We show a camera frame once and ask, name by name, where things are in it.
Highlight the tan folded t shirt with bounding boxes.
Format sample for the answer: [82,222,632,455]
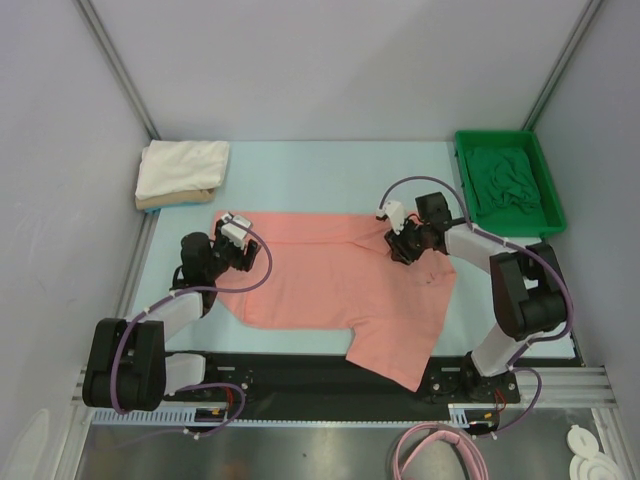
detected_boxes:
[135,189,215,211]

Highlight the green plastic tray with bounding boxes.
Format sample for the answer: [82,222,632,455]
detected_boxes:
[454,130,567,238]

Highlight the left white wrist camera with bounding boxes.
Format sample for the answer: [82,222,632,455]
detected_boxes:
[220,212,252,250]

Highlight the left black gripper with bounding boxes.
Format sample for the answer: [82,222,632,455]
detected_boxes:
[205,221,260,280]

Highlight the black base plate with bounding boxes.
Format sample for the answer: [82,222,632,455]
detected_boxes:
[171,352,520,422]

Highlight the pink t shirt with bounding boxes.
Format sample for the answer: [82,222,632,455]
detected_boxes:
[218,212,456,391]

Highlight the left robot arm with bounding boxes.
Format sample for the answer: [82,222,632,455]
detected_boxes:
[82,220,273,415]

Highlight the white cable duct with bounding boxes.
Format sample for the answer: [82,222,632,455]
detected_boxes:
[92,403,236,429]

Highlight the pink cable loop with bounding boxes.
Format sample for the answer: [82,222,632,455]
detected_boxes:
[390,423,489,480]

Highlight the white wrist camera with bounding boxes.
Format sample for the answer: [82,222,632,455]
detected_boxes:
[220,212,252,250]
[375,200,407,235]

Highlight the green t shirt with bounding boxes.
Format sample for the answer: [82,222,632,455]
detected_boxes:
[467,147,541,216]

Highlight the light blue folded t shirt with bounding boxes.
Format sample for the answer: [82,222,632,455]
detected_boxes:
[143,202,207,214]

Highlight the white plastic discs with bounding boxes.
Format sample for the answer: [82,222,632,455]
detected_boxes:
[566,425,624,480]

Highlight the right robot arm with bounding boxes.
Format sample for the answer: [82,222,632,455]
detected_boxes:
[376,193,573,402]

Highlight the aluminium frame rail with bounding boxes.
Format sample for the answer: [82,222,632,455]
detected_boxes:
[71,366,617,408]

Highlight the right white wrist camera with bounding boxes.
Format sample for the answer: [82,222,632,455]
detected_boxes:
[375,200,407,235]

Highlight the white folded t shirt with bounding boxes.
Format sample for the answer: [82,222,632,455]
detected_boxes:
[135,140,230,200]

